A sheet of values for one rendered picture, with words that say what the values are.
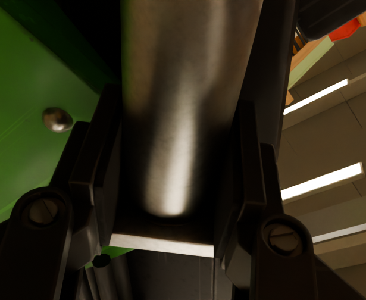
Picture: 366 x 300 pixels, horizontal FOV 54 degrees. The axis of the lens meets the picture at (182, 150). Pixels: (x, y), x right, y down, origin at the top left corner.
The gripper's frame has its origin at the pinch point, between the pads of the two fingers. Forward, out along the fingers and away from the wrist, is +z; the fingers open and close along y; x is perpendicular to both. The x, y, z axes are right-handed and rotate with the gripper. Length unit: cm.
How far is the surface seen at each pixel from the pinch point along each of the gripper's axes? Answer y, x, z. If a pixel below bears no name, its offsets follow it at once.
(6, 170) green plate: -6.9, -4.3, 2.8
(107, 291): -2.6, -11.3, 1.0
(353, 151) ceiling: 285, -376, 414
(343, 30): 132, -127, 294
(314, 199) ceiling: 220, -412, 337
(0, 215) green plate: -8.1, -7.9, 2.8
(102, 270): -2.9, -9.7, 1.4
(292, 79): 89, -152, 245
